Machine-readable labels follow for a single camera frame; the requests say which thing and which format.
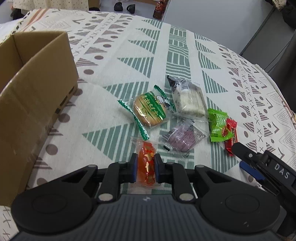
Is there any brown cardboard box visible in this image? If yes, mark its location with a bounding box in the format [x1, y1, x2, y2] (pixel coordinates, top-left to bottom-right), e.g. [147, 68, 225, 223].
[1, 31, 78, 206]

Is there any orange jelly candy pack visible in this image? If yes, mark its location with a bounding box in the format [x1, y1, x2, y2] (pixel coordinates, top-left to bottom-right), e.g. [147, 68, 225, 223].
[132, 137, 159, 188]

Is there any clear white sandwich pack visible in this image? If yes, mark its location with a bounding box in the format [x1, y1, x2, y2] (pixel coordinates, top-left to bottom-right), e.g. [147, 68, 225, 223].
[166, 75, 207, 120]

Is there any left black shoe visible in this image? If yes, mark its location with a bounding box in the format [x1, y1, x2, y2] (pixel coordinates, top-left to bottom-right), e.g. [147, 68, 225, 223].
[114, 2, 123, 11]

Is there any right black shoe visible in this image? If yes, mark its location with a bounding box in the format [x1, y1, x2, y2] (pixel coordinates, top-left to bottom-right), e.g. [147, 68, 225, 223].
[126, 4, 136, 14]

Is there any red candy packet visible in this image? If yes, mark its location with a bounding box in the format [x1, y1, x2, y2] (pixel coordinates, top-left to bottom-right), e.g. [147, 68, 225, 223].
[224, 118, 238, 156]

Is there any purple cookie clear pack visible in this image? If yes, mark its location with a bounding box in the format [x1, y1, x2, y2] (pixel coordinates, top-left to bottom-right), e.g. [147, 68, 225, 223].
[160, 119, 207, 158]

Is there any black shoe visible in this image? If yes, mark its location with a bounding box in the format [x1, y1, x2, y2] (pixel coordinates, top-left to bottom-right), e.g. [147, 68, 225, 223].
[114, 2, 123, 11]
[126, 4, 136, 14]

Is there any green snack packet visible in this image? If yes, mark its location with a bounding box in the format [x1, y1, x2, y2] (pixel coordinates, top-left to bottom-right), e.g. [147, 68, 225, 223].
[208, 108, 232, 142]

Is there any green burger bun pack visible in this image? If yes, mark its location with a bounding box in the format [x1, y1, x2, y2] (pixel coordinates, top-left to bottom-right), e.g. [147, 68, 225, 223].
[117, 85, 176, 141]

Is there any dotted tablecloth table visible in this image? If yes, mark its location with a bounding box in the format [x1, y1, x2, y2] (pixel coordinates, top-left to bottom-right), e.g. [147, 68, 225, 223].
[13, 0, 89, 11]

